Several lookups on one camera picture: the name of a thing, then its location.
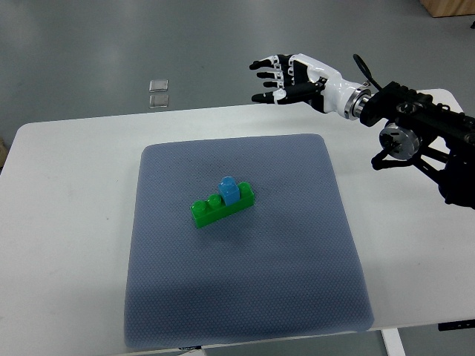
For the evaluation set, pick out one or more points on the green four-stud toy block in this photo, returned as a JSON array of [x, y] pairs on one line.
[[206, 212]]

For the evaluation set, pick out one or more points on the black table control panel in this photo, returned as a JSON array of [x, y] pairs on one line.
[[456, 325]]

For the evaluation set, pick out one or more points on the white table leg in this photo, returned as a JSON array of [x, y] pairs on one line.
[[392, 342]]

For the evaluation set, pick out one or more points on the wooden furniture corner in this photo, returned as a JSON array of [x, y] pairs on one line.
[[448, 8]]

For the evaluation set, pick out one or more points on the upper metal floor plate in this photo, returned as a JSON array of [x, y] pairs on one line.
[[158, 85]]

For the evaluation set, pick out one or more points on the grey-blue textured mat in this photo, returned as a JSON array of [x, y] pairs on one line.
[[286, 266]]

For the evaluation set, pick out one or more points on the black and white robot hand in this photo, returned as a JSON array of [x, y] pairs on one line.
[[298, 78]]

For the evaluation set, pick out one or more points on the blue toy block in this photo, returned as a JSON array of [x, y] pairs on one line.
[[229, 190]]

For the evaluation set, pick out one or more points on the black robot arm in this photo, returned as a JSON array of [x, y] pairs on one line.
[[420, 133]]

